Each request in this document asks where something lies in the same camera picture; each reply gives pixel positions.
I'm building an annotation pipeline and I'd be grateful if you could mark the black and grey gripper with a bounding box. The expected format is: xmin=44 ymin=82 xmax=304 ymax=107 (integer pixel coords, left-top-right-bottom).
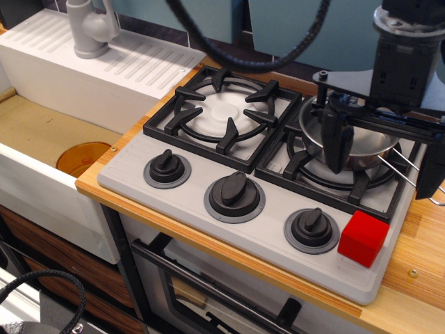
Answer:
xmin=312 ymin=70 xmax=444 ymax=200

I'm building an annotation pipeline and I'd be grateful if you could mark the small steel frying pan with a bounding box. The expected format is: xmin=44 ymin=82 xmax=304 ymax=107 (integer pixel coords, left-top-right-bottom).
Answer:
xmin=298 ymin=94 xmax=445 ymax=206

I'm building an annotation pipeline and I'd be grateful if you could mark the red cube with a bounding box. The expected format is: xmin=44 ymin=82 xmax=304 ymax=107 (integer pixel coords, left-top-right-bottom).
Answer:
xmin=337 ymin=211 xmax=389 ymax=268

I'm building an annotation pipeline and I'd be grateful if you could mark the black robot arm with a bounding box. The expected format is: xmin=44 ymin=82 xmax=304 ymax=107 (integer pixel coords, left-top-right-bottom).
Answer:
xmin=314 ymin=1 xmax=444 ymax=199

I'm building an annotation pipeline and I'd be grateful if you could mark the black right stove knob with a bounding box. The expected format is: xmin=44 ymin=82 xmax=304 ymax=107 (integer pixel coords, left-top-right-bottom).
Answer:
xmin=284 ymin=207 xmax=340 ymax=255

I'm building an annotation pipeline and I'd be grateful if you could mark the black stove knob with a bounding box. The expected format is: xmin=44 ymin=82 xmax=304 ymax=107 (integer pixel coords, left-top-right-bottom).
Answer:
xmin=143 ymin=149 xmax=192 ymax=189
xmin=284 ymin=207 xmax=340 ymax=255
xmin=204 ymin=171 xmax=266 ymax=224

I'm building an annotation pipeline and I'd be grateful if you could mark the black middle stove knob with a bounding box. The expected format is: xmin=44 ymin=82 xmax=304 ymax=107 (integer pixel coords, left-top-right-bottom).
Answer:
xmin=204 ymin=171 xmax=266 ymax=224

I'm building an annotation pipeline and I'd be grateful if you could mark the grey toy stove top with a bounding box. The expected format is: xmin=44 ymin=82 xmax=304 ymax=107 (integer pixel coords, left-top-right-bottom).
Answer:
xmin=97 ymin=65 xmax=432 ymax=306

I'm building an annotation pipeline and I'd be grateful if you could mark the black left stove knob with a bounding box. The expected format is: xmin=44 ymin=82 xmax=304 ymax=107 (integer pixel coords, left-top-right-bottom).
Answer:
xmin=143 ymin=149 xmax=192 ymax=189

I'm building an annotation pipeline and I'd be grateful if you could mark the black right burner grate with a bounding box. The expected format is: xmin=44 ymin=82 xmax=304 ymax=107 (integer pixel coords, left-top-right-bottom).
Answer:
xmin=255 ymin=97 xmax=421 ymax=223

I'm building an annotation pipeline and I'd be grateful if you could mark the black burner grate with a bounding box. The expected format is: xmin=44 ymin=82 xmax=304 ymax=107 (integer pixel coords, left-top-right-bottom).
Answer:
xmin=255 ymin=97 xmax=421 ymax=223
xmin=143 ymin=66 xmax=302 ymax=173

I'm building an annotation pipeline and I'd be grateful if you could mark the black left burner grate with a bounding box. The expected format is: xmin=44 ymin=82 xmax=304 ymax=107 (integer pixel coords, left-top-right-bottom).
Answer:
xmin=143 ymin=66 xmax=302 ymax=173

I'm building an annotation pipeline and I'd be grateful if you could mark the toy oven door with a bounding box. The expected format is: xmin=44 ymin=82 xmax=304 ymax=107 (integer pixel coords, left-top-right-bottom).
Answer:
xmin=121 ymin=215 xmax=397 ymax=334

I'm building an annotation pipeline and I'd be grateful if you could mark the orange translucent plate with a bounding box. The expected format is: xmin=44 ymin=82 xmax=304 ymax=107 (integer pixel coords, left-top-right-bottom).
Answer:
xmin=56 ymin=141 xmax=111 ymax=177

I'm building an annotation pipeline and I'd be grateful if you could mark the grey toy faucet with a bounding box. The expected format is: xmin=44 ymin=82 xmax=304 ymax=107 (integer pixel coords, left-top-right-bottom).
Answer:
xmin=66 ymin=0 xmax=120 ymax=59

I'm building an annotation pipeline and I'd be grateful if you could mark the white toy sink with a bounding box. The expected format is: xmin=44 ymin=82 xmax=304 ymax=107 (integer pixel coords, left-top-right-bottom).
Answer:
xmin=1 ymin=9 xmax=204 ymax=264

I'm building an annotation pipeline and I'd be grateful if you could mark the wooden drawer cabinet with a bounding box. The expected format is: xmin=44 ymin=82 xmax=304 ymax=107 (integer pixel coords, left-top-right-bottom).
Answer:
xmin=1 ymin=207 xmax=147 ymax=333

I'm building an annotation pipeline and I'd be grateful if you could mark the black oven door handle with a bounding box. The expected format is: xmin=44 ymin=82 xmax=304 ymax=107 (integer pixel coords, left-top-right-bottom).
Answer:
xmin=131 ymin=233 xmax=301 ymax=333

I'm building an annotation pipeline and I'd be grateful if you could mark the black braided cable top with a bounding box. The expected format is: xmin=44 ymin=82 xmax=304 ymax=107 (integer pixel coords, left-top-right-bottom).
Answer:
xmin=165 ymin=0 xmax=332 ymax=74

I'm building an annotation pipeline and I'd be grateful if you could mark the black braided cable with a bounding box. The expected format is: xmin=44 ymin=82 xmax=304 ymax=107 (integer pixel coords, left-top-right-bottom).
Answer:
xmin=165 ymin=0 xmax=332 ymax=74
xmin=0 ymin=269 xmax=87 ymax=334

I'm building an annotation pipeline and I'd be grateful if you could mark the black braided cable bottom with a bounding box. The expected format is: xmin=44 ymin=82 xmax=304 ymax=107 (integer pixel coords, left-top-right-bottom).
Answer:
xmin=0 ymin=269 xmax=87 ymax=334

